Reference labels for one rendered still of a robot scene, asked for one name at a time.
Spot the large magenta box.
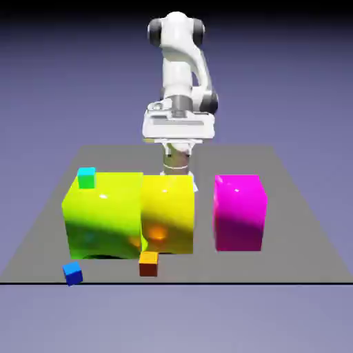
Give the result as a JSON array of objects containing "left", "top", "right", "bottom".
[{"left": 213, "top": 174, "right": 269, "bottom": 252}]

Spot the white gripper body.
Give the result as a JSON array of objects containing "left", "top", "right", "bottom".
[{"left": 141, "top": 109, "right": 216, "bottom": 145}]

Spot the large lime green box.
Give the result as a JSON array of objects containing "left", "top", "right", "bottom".
[{"left": 61, "top": 172, "right": 145, "bottom": 261}]

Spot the small cyan cube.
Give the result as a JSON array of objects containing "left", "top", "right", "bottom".
[{"left": 77, "top": 166, "right": 97, "bottom": 190}]

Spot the small orange cube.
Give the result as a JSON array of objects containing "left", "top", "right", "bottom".
[{"left": 138, "top": 251, "right": 160, "bottom": 278}]

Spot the small blue cube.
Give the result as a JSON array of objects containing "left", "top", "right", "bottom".
[{"left": 61, "top": 261, "right": 84, "bottom": 287}]

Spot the large yellow box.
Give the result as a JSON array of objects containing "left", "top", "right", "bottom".
[{"left": 141, "top": 174, "right": 196, "bottom": 255}]

